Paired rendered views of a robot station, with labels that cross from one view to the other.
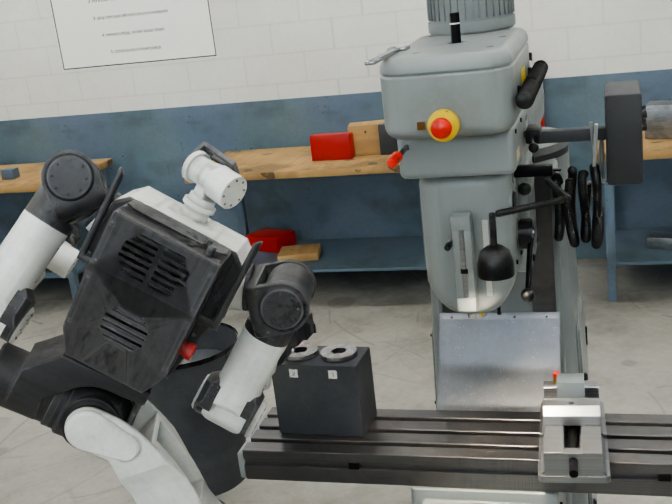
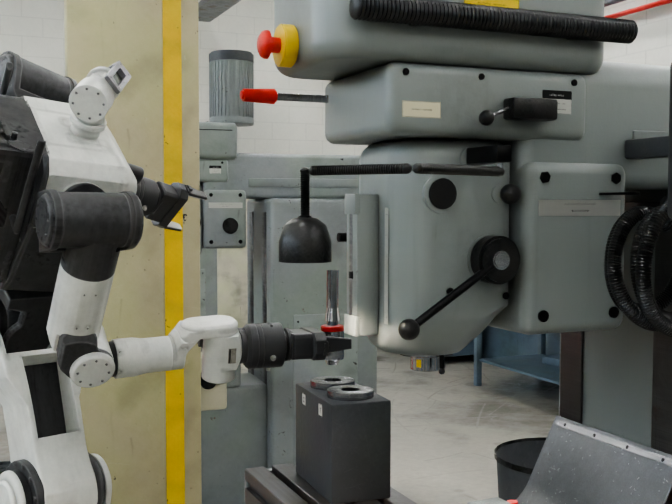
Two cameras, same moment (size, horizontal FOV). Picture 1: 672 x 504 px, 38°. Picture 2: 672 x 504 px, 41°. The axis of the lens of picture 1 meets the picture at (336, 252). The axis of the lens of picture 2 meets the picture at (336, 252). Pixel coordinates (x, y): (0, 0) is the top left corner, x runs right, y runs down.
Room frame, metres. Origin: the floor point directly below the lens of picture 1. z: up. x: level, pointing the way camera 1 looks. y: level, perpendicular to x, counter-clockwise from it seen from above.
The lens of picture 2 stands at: (1.02, -1.28, 1.53)
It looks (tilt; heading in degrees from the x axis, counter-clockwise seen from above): 3 degrees down; 50
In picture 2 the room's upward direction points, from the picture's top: straight up
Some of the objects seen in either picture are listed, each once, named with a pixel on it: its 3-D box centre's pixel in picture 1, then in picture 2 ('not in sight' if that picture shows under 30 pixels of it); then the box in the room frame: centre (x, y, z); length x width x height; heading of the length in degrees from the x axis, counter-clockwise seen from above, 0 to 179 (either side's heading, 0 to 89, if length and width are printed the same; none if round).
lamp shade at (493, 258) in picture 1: (495, 260); (305, 238); (1.79, -0.31, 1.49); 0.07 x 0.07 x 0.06
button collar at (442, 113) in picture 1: (443, 125); (285, 45); (1.81, -0.23, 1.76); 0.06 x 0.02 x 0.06; 73
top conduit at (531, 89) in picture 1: (531, 82); (500, 20); (2.02, -0.45, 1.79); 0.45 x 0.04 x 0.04; 163
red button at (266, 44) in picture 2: (441, 127); (269, 44); (1.79, -0.22, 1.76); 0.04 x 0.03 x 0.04; 73
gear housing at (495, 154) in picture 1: (467, 137); (451, 110); (2.07, -0.31, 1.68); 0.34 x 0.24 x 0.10; 163
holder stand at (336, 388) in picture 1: (324, 387); (340, 434); (2.18, 0.07, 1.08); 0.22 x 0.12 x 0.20; 70
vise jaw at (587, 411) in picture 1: (571, 411); not in sight; (1.92, -0.48, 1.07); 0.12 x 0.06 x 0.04; 76
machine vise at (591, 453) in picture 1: (572, 420); not in sight; (1.94, -0.48, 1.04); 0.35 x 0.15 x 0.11; 166
